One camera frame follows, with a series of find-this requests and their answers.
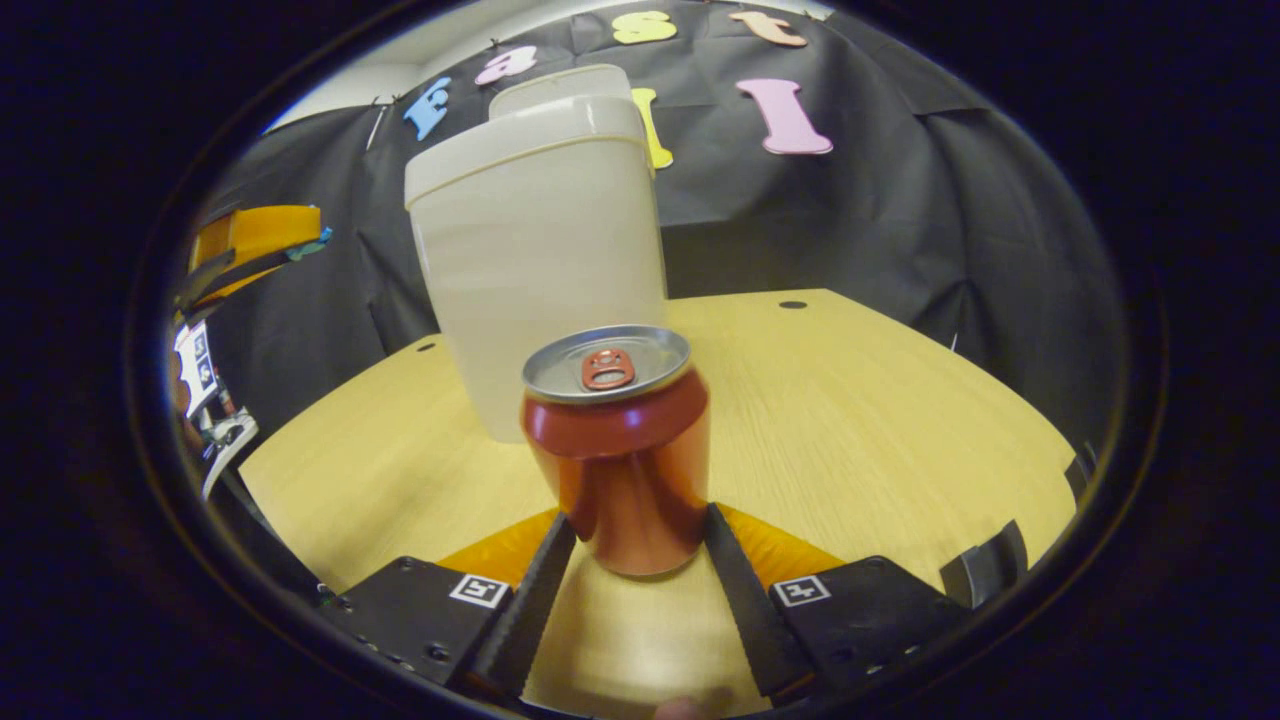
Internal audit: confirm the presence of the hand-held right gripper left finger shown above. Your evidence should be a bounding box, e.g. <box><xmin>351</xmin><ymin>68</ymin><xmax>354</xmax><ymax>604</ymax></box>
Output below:
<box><xmin>320</xmin><ymin>508</ymin><xmax>579</xmax><ymax>703</ymax></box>

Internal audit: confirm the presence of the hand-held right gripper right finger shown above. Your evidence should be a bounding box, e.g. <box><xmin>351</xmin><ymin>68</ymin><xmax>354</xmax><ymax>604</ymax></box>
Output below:
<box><xmin>705</xmin><ymin>503</ymin><xmax>966</xmax><ymax>699</ymax></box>

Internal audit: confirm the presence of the red pop can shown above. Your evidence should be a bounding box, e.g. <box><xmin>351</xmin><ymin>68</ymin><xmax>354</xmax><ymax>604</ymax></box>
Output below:
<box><xmin>520</xmin><ymin>325</ymin><xmax>712</xmax><ymax>579</ymax></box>

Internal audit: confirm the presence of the white desktop garbage bin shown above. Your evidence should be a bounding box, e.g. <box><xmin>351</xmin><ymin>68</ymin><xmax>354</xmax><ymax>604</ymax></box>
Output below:
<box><xmin>404</xmin><ymin>64</ymin><xmax>669</xmax><ymax>444</ymax></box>

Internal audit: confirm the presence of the wooden desktop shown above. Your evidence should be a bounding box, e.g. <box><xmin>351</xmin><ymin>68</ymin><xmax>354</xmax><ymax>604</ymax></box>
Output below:
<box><xmin>240</xmin><ymin>288</ymin><xmax>1081</xmax><ymax>720</ymax></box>

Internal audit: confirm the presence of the computer monitor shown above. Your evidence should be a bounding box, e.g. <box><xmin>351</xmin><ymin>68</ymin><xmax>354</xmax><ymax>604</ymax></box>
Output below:
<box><xmin>174</xmin><ymin>320</ymin><xmax>222</xmax><ymax>417</ymax></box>

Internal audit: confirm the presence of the white side desk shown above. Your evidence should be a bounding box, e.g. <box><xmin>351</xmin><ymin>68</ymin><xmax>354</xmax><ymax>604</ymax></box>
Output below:
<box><xmin>200</xmin><ymin>410</ymin><xmax>260</xmax><ymax>501</ymax></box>

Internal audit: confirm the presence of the black backdrop cloth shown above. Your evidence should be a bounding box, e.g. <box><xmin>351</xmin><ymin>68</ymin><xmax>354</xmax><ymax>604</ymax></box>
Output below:
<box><xmin>195</xmin><ymin>0</ymin><xmax>1126</xmax><ymax>451</ymax></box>

